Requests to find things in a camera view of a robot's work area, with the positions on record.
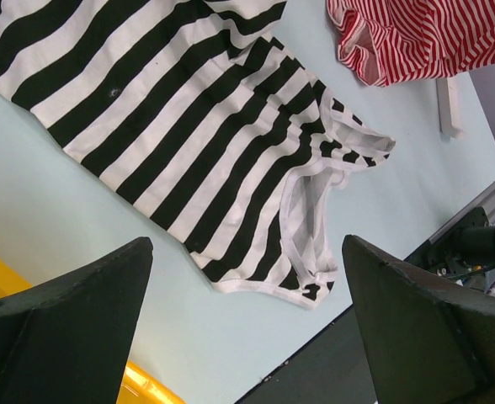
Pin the red white striped tank top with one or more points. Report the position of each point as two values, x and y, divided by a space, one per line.
388 42

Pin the black white striped tank top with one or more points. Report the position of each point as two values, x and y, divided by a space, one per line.
198 117

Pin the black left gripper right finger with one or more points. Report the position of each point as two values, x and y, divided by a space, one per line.
426 339

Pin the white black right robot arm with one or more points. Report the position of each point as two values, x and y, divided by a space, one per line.
467 250

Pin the yellow plastic bin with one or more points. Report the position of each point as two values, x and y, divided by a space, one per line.
137 386

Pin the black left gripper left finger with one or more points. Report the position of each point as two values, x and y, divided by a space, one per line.
68 339

